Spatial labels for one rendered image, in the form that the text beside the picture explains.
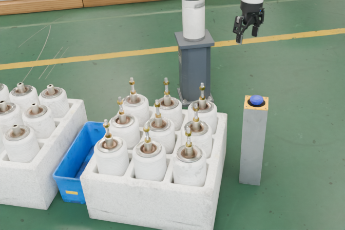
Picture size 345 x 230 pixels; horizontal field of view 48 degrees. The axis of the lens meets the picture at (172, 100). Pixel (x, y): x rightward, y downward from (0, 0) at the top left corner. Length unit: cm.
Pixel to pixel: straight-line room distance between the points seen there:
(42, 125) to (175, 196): 52
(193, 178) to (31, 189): 53
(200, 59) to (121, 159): 65
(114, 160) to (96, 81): 91
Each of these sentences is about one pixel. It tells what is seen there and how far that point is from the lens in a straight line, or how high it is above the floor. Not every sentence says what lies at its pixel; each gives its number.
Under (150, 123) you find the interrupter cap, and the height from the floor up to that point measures 25.
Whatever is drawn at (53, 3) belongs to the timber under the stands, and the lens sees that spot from 304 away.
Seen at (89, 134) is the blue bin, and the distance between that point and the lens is 151.
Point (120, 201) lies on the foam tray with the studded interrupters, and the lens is 119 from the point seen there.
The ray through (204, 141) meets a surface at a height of 23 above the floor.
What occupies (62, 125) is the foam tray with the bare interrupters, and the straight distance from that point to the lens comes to 140.
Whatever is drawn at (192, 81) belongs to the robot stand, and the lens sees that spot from 166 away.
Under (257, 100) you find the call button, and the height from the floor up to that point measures 33.
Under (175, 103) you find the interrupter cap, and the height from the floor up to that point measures 25.
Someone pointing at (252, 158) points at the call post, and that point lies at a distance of 129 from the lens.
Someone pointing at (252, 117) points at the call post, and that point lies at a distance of 118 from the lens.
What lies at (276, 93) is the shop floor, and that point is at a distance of 184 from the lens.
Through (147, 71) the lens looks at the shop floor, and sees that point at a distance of 202.
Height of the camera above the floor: 97
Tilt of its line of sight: 33 degrees down
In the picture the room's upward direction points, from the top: 3 degrees counter-clockwise
